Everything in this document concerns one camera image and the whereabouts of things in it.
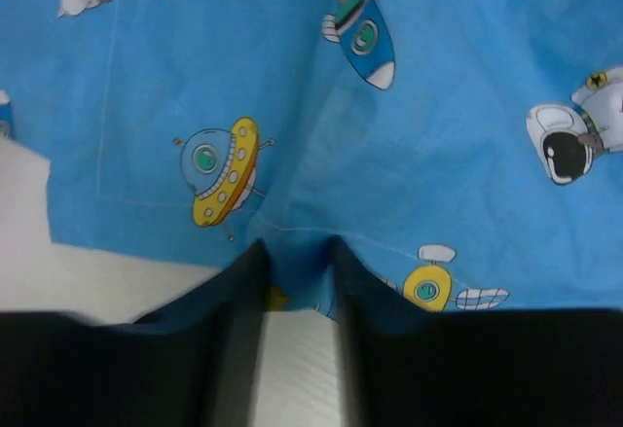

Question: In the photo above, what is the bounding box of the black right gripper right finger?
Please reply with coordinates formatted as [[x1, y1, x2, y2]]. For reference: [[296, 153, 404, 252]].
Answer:
[[328, 236, 622, 426]]

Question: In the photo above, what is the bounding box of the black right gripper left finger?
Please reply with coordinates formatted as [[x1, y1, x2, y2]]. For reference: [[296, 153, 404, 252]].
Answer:
[[1, 242, 268, 426]]

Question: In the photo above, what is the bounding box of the blue space-print cloth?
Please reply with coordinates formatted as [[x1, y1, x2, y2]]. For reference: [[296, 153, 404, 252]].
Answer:
[[1, 0, 622, 316]]

